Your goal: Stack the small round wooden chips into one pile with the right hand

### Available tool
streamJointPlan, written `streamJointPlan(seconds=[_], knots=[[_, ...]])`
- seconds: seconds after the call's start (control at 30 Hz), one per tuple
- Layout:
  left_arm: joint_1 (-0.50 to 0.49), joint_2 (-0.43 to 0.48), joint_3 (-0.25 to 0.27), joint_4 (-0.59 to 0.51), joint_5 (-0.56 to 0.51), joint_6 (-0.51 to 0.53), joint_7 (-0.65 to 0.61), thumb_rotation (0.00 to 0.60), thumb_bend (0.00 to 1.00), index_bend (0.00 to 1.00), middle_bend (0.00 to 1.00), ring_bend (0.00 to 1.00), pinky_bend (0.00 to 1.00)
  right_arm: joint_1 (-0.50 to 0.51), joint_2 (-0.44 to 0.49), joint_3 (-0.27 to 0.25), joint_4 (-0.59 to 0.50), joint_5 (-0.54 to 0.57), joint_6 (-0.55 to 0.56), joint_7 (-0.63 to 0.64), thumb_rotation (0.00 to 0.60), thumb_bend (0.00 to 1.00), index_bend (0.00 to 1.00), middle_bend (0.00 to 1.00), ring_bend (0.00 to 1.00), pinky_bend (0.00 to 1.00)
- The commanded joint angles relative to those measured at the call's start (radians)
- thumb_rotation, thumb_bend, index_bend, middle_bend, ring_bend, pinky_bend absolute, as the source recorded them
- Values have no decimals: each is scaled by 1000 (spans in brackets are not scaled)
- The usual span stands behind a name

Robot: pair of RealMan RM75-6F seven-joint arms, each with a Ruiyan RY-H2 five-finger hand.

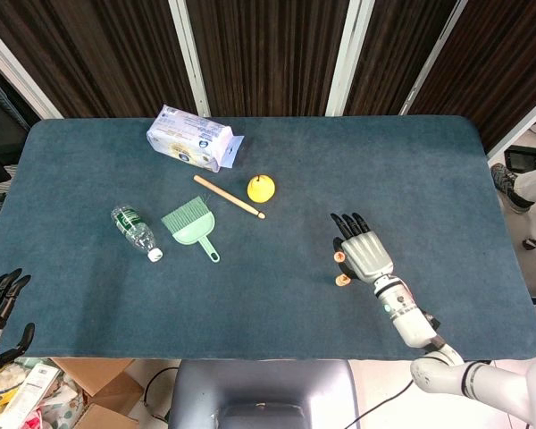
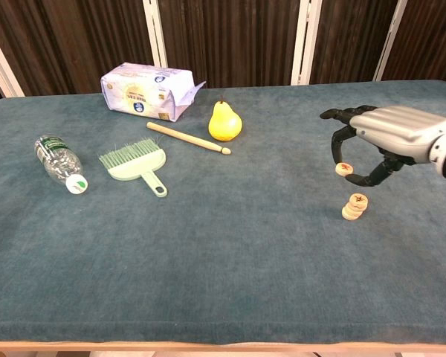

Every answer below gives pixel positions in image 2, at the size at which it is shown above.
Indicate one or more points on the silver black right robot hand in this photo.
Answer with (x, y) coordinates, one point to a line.
(401, 130)

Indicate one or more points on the teal velvet table cloth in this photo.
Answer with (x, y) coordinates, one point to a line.
(223, 241)

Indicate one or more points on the wooden chess piece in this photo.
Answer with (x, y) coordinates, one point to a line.
(344, 169)
(355, 208)
(351, 213)
(359, 199)
(348, 218)

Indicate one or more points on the light wooden stick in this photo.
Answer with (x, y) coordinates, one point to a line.
(187, 137)

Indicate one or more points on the clear plastic water bottle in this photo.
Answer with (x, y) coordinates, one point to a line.
(57, 160)

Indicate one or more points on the white metal frame post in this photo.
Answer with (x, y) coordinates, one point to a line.
(306, 41)
(2, 63)
(390, 41)
(155, 33)

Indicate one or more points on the light wooden table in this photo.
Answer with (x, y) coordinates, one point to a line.
(223, 349)

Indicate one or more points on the mint green hand brush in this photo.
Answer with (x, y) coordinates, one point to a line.
(137, 165)

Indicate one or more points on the pale purple tissue pack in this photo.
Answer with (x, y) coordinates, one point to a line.
(145, 91)

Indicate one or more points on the yellow pear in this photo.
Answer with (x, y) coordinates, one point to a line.
(225, 124)

